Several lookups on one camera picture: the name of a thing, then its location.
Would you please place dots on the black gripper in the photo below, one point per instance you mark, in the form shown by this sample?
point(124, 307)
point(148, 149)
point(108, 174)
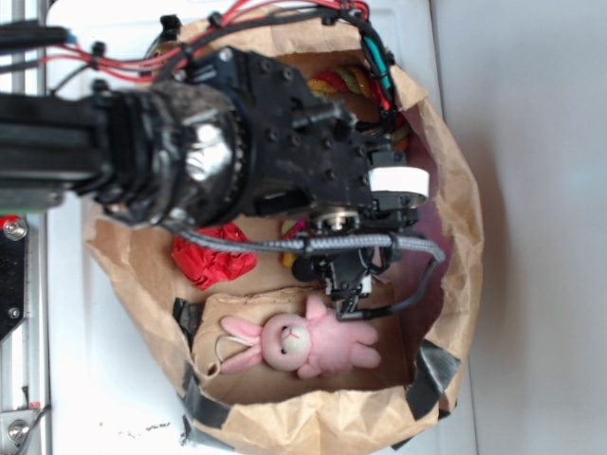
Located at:
point(285, 153)

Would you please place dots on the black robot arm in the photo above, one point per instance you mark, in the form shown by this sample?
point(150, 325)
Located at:
point(137, 152)

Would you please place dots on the red crumpled paper ball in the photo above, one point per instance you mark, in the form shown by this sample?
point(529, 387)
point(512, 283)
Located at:
point(205, 267)

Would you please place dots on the pink plush bunny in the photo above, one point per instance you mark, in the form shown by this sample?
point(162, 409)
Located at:
point(315, 344)

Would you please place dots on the brown paper bag tray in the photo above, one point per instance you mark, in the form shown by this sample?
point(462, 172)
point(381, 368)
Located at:
point(261, 411)

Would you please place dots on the multicolour rope candy cane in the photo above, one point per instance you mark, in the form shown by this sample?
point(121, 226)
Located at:
point(357, 80)

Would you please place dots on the silver aluminium frame rail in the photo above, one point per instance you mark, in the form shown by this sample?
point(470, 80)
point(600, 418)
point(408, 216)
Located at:
point(25, 389)

